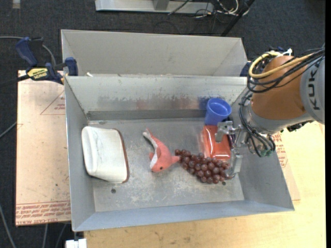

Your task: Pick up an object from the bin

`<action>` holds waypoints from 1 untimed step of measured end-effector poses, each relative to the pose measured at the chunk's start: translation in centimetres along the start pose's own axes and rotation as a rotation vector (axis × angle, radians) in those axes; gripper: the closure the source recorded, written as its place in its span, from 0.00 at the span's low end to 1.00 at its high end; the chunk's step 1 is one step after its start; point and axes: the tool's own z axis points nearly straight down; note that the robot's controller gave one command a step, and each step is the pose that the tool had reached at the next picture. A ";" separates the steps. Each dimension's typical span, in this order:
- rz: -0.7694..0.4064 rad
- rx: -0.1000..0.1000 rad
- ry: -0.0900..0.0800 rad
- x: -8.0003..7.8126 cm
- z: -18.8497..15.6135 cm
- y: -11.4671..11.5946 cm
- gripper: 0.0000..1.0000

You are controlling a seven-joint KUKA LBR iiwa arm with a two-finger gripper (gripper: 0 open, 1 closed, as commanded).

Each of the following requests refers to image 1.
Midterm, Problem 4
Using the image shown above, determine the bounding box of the orange-red glossy box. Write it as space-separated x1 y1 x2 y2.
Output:
201 125 232 163

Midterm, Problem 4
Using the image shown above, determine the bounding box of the black cylinder on white bracket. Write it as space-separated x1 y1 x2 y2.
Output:
287 121 311 133

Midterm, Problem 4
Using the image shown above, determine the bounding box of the blue cup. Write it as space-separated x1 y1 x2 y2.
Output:
204 97 232 127

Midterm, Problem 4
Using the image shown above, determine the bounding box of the red-brown toy grape bunch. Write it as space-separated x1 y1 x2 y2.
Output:
174 148 234 184

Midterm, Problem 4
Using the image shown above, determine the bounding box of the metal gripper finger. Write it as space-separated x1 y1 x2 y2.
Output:
215 120 235 143
227 150 244 180

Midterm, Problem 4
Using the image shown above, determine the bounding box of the grey metal bin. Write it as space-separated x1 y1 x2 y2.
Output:
61 29 295 233

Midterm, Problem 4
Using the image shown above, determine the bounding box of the brown cardboard board red print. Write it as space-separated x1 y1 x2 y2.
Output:
15 70 302 227

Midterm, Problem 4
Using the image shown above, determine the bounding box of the pink toy fish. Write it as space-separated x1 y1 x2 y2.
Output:
142 128 181 173

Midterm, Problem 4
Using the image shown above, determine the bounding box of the white tub with brown rim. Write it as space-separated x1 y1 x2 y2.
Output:
81 126 130 184

